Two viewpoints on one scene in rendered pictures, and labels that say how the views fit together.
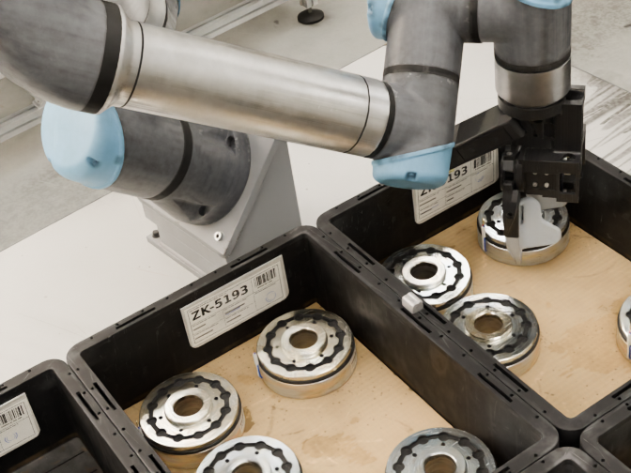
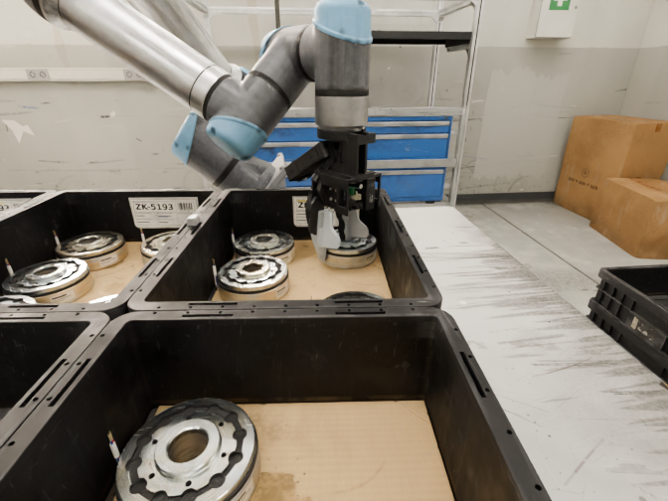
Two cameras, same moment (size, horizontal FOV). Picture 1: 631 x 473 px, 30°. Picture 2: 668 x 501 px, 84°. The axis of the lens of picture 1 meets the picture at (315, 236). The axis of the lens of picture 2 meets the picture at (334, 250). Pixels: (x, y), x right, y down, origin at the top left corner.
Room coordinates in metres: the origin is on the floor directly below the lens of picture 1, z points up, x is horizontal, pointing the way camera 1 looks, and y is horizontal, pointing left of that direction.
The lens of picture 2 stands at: (0.48, -0.48, 1.12)
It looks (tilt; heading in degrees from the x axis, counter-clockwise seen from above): 25 degrees down; 27
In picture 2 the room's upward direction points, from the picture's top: straight up
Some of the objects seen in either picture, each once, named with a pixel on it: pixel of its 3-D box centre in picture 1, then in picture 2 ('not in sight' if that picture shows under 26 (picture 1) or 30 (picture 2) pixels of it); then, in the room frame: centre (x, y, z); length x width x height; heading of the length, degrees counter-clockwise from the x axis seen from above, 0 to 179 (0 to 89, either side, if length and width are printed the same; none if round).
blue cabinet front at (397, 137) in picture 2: not in sight; (395, 161); (2.88, 0.27, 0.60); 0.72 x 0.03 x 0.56; 122
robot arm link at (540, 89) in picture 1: (532, 71); (343, 112); (0.99, -0.24, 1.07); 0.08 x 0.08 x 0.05
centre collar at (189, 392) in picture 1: (188, 406); (89, 241); (0.82, 0.15, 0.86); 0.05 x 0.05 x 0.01
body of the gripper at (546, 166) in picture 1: (540, 139); (344, 170); (0.99, -0.25, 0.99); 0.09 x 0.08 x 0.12; 68
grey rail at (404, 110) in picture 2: not in sight; (334, 111); (2.70, 0.62, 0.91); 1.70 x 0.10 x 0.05; 122
